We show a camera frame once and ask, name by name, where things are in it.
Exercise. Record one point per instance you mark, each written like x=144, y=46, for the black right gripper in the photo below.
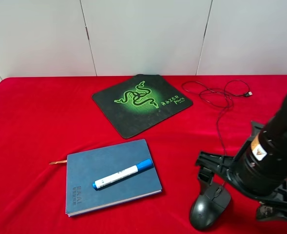
x=258, y=171

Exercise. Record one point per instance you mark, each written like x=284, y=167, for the black computer mouse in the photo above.
x=209, y=205

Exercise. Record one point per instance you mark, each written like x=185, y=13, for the blue and white marker pen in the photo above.
x=122, y=174

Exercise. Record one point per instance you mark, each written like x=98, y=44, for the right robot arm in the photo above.
x=258, y=171

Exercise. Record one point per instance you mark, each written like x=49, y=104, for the blue hardcover notebook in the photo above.
x=86, y=167

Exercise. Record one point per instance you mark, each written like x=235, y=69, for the black green Razer mousepad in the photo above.
x=140, y=103

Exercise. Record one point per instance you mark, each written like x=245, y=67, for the brown ribbon bookmark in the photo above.
x=58, y=162

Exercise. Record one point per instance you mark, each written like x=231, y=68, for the red velvet tablecloth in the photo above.
x=45, y=119

